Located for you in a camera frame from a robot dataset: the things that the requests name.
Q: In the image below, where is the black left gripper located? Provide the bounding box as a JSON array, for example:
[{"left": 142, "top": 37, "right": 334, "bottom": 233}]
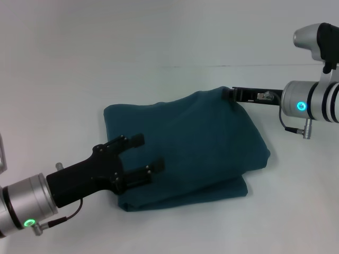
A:
[{"left": 46, "top": 133, "right": 165, "bottom": 209}]

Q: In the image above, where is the left arm cable with plug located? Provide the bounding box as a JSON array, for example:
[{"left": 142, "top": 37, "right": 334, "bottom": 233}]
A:
[{"left": 31, "top": 198, "right": 84, "bottom": 235}]

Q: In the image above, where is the blue t-shirt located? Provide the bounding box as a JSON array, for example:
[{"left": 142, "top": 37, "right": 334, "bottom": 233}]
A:
[{"left": 103, "top": 86, "right": 272, "bottom": 212}]

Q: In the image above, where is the right arm cable with plug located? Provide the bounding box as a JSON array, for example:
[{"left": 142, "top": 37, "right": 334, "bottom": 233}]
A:
[{"left": 256, "top": 90, "right": 314, "bottom": 140}]

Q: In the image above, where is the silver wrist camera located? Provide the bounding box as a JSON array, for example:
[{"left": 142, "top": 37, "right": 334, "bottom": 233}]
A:
[
  {"left": 0, "top": 133, "right": 8, "bottom": 176},
  {"left": 292, "top": 22, "right": 339, "bottom": 83}
]

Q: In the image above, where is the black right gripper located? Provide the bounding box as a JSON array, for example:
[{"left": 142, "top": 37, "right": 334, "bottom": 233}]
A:
[{"left": 221, "top": 86, "right": 284, "bottom": 106}]

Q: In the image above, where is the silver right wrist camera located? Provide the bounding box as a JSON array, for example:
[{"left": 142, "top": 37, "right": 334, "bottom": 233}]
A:
[{"left": 292, "top": 22, "right": 339, "bottom": 83}]

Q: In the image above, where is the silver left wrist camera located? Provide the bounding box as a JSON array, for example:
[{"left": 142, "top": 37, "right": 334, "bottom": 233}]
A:
[{"left": 0, "top": 133, "right": 8, "bottom": 176}]

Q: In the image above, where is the arm cable with plug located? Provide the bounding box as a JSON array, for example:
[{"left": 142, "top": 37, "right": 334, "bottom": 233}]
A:
[
  {"left": 31, "top": 198, "right": 84, "bottom": 235},
  {"left": 256, "top": 90, "right": 314, "bottom": 140}
]

